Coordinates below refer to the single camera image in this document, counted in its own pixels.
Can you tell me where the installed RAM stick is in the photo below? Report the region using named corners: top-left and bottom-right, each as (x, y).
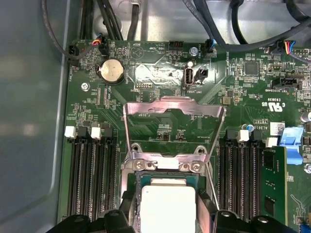
top-left (261, 145), bottom-right (289, 228)

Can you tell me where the thin grey cable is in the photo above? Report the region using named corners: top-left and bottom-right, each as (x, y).
top-left (40, 0), bottom-right (103, 61)

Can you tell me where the thick dark cable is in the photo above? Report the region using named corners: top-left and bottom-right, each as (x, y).
top-left (182, 0), bottom-right (311, 53)
top-left (229, 0), bottom-right (246, 46)

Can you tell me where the round coin cell battery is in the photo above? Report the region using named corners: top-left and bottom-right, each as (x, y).
top-left (97, 58), bottom-right (126, 85)

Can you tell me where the silver square CPU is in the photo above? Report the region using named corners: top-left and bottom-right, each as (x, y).
top-left (135, 172), bottom-right (200, 233)

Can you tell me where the black square chip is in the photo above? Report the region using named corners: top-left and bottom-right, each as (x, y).
top-left (244, 62), bottom-right (259, 76)

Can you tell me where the white sticker label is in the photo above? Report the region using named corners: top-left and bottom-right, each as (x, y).
top-left (269, 122), bottom-right (285, 134)

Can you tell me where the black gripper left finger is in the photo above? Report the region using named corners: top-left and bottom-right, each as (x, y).
top-left (52, 190), bottom-right (138, 233)

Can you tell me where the blue board connector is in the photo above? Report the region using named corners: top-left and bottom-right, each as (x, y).
top-left (279, 126), bottom-right (305, 165)

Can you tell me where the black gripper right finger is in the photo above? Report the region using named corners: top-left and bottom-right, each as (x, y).
top-left (197, 188), bottom-right (296, 233)

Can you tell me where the CPU socket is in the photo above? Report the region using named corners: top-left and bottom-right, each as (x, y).
top-left (121, 143), bottom-right (216, 233)

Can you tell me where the metal wire locking lever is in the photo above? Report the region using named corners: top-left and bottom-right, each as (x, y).
top-left (205, 161), bottom-right (222, 212)

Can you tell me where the silver USB port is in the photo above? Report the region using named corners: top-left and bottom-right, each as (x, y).
top-left (186, 67), bottom-right (195, 87)

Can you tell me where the black open PC case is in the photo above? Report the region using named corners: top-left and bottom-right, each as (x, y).
top-left (0, 0), bottom-right (311, 233)

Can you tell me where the black wire connector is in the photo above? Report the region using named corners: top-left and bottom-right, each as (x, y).
top-left (69, 45), bottom-right (80, 67)
top-left (98, 36), bottom-right (109, 56)
top-left (205, 38), bottom-right (217, 58)
top-left (276, 40), bottom-right (296, 57)

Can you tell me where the black cable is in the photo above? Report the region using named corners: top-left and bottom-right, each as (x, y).
top-left (79, 0), bottom-right (87, 39)
top-left (96, 0), bottom-right (123, 41)
top-left (130, 0), bottom-right (144, 41)
top-left (86, 0), bottom-right (95, 39)

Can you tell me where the green motherboard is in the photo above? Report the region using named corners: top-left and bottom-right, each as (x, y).
top-left (57, 38), bottom-right (311, 233)

